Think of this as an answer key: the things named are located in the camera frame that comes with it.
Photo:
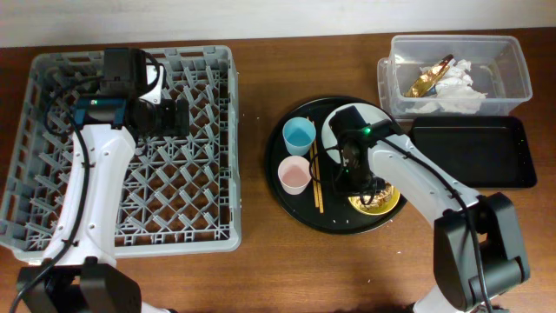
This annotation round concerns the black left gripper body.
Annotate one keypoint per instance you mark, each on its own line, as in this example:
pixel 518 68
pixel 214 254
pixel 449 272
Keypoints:
pixel 163 118

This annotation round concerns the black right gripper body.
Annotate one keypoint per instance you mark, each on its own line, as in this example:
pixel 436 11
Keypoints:
pixel 356 179

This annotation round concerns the food scraps pile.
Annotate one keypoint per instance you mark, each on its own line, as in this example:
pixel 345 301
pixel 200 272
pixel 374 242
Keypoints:
pixel 379 201

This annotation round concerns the yellow plastic bowl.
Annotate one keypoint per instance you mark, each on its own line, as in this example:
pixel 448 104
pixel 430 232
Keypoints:
pixel 378 212

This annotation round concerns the pink plastic cup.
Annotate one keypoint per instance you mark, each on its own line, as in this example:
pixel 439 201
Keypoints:
pixel 293 173

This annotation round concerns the light blue plastic cup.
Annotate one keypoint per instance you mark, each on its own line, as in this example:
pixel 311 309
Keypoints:
pixel 299 134

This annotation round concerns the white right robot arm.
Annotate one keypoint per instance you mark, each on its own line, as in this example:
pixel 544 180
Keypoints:
pixel 479 251

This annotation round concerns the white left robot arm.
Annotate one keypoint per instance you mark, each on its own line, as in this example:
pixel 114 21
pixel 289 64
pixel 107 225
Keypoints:
pixel 78 270

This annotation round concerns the grey plastic dishwasher rack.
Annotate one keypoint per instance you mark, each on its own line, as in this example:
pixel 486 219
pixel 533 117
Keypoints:
pixel 179 196

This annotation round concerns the clear plastic waste bin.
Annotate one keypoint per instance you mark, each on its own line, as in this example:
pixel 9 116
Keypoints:
pixel 498 69

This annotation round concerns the left wooden chopstick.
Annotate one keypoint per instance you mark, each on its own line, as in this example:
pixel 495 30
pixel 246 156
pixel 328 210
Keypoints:
pixel 313 182

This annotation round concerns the wooden chopstick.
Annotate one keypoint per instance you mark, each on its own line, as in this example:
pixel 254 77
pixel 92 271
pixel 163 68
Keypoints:
pixel 313 182
pixel 317 179

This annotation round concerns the round black tray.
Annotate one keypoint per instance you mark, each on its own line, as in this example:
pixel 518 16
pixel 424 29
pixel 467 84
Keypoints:
pixel 338 215

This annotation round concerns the right wooden chopstick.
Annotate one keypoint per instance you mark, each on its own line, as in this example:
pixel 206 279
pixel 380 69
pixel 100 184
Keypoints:
pixel 317 179

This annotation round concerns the grey round plate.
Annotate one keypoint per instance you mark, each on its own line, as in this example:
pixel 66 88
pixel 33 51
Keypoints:
pixel 369 113

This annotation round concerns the gold foil wrapper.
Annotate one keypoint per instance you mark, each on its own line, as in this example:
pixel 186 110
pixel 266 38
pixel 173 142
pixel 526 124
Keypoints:
pixel 427 80

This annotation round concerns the crumpled white tissue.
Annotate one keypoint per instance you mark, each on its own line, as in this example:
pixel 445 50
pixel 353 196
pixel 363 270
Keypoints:
pixel 453 93

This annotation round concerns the black rectangular tray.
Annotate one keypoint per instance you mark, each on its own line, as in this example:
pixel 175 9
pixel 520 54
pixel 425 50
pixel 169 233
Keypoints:
pixel 480 152

